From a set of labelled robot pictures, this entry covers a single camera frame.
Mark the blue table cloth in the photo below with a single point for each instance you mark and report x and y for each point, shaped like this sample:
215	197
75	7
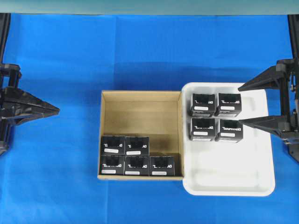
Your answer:
49	173

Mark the black Dynamixel box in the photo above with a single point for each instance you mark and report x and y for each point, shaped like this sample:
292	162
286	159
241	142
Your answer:
112	165
137	146
112	145
202	105
137	165
202	129
229	131
228	105
162	166

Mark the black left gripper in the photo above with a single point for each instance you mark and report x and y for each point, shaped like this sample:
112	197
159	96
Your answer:
10	96

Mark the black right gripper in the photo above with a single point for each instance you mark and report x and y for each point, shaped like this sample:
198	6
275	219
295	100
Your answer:
287	125

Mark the white plastic tray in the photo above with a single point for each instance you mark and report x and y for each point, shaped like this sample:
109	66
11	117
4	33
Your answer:
215	168

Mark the brown cardboard box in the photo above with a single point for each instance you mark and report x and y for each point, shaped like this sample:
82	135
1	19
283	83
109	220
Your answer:
153	114

